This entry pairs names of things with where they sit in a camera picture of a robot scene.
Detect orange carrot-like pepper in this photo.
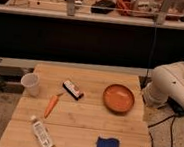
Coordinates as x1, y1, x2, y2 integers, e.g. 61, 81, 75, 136
44, 93, 63, 119

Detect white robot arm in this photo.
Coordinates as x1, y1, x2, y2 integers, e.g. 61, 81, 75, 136
142, 61, 184, 108

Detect orange bowl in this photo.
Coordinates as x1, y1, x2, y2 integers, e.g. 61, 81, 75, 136
103, 84, 135, 113

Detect blue sponge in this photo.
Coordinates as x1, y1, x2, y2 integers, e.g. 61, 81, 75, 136
96, 136, 120, 147

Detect clear plastic bottle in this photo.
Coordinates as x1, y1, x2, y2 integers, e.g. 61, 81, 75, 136
30, 115, 54, 147

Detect grey metal post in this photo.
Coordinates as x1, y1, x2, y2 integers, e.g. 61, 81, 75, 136
155, 0, 171, 25
61, 0, 78, 18

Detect grey metal post right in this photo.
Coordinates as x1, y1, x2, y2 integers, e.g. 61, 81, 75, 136
155, 0, 171, 25

